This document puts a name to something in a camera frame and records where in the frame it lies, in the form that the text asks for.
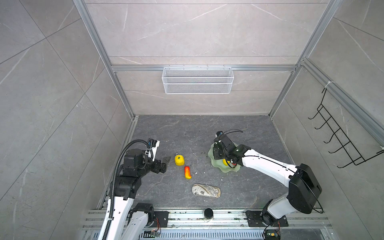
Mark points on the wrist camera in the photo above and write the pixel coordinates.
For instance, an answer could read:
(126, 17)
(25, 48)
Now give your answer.
(222, 136)
(154, 144)

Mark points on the long yellow fake fruit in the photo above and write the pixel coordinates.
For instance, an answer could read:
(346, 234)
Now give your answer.
(226, 163)

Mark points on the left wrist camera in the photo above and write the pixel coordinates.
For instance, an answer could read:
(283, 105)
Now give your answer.
(154, 144)

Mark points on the white wire mesh basket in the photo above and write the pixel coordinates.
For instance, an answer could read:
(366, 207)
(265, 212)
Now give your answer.
(197, 80)

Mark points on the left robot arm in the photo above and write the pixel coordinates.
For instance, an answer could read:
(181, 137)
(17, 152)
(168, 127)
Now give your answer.
(124, 220)

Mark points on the round yellow fake fruit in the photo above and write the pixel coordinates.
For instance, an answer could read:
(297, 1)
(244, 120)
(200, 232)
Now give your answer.
(179, 160)

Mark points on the red yellow fake mango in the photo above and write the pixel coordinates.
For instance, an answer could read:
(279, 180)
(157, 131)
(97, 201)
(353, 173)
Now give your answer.
(187, 170)

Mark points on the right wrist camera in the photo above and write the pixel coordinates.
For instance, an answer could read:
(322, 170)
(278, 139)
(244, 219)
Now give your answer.
(222, 136)

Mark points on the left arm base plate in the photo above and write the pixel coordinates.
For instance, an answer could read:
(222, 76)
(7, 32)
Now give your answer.
(158, 218)

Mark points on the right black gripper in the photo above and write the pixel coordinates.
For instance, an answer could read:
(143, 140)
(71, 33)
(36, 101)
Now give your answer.
(215, 150)

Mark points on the green wavy fruit bowl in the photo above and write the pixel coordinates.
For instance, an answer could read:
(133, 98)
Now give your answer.
(221, 164)

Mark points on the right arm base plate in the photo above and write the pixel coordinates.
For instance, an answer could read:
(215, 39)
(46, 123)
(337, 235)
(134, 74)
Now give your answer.
(261, 219)

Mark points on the black round knob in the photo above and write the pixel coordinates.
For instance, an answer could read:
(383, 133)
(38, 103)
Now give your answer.
(208, 214)

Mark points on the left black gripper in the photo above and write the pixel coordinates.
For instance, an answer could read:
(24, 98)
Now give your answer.
(156, 168)

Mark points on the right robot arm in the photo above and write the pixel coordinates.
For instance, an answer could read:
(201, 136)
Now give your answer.
(303, 187)

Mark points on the black wire hook rack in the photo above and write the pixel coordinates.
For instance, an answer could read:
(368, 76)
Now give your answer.
(355, 157)

